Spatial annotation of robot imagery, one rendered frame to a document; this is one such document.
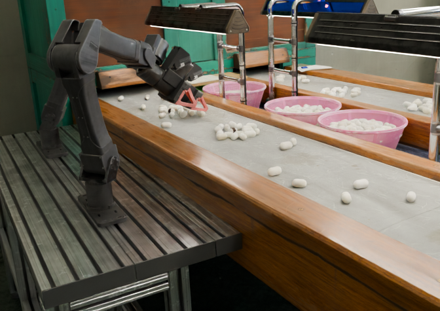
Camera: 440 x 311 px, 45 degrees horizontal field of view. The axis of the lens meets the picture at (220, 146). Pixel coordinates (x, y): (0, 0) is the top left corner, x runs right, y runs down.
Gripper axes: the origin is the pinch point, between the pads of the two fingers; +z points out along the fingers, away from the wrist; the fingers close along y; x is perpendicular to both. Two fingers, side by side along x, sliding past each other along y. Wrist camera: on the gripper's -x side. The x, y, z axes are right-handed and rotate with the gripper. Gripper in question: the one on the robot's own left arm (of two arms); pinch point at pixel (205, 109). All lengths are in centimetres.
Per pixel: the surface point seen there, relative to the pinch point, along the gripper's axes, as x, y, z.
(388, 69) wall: -125, 123, 203
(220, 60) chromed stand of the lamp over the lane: -20.6, 13.2, 3.4
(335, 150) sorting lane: -2, -59, 7
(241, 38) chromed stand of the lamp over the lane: -27.5, -1.7, -2.6
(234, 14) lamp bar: -25.1, -23.5, -22.0
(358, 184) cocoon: 7, -82, -6
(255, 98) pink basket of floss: -16.8, 12.5, 25.9
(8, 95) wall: 34, 140, -26
